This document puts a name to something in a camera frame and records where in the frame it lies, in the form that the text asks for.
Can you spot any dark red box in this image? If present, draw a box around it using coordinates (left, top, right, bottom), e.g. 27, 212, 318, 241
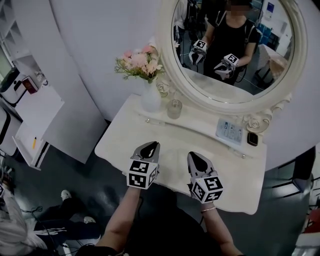
21, 75, 39, 95

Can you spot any white dressing table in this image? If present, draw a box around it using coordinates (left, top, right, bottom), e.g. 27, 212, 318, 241
94, 93, 268, 216

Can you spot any white and black appliance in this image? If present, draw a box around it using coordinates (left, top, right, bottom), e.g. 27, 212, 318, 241
0, 66, 27, 105

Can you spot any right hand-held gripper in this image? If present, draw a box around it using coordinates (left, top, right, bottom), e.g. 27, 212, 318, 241
187, 151, 224, 204

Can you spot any white side cabinet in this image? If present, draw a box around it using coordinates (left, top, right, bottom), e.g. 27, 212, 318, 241
11, 84, 66, 171

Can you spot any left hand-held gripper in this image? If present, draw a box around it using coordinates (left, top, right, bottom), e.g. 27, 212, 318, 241
126, 141, 161, 191

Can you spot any pink artificial flower bouquet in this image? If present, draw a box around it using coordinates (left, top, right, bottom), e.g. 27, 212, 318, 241
114, 44, 165, 84

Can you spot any black floor cable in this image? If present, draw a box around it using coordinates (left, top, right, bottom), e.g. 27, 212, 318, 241
20, 205, 44, 221

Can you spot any person's right forearm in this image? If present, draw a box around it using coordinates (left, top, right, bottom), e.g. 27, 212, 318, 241
199, 201, 245, 256

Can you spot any person's black clothing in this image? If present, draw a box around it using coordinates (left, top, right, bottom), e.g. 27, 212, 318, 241
82, 186, 241, 256

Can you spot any small black case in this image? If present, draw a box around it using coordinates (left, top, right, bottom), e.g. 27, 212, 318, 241
246, 131, 259, 147

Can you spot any person's left forearm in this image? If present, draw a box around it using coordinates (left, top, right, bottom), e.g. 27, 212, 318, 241
95, 185, 141, 256

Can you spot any oval white-framed mirror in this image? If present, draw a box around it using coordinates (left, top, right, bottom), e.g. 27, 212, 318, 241
156, 0, 309, 137

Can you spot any white open shelf unit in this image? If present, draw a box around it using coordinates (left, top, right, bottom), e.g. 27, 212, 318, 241
0, 0, 35, 66

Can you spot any white ceramic vase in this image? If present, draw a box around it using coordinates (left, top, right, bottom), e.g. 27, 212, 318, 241
140, 79, 162, 114

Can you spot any small clear glass bottle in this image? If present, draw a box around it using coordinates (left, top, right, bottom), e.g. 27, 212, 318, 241
166, 98, 183, 120

